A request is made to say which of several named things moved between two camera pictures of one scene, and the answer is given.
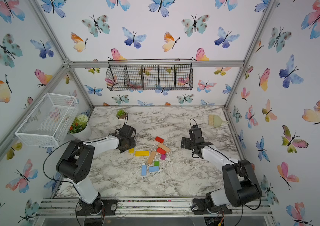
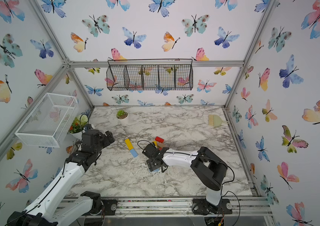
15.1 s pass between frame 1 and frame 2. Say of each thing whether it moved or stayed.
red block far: stayed
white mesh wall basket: stayed
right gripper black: moved
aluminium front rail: stayed
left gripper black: moved
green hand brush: stayed
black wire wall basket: stayed
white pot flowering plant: stayed
